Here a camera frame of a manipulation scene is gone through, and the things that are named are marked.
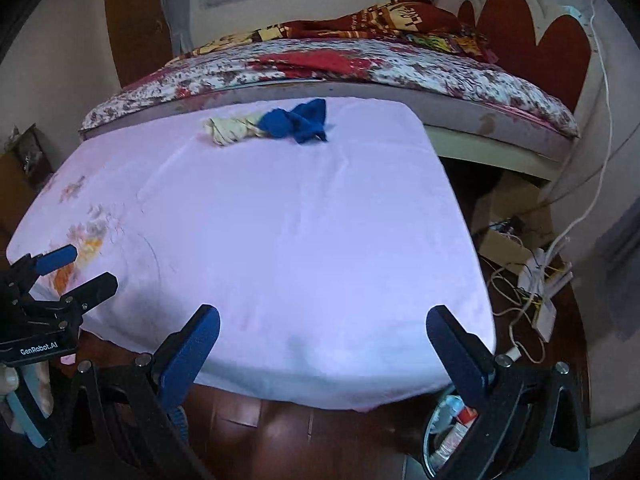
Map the pink floral table cloth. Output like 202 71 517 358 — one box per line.
6 98 496 410

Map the person left hand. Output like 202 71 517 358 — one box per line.
0 362 54 434

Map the blue cloth sock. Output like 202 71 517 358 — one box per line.
257 99 326 144

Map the open cardboard box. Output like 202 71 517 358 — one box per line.
471 172 555 274

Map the bed with floral sheet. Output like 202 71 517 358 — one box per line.
79 39 580 164

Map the wooden side cabinet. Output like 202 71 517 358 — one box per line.
1 124 53 242

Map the red patterned blanket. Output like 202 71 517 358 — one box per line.
181 0 498 64

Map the white power strip cable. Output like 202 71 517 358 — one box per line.
487 0 614 366

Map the black trash bucket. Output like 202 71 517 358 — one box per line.
421 386 478 479

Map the pale yellow cloth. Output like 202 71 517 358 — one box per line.
203 114 269 148

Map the brown wooden door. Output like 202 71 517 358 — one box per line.
104 0 172 87

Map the red heart headboard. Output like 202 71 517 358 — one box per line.
458 0 596 112

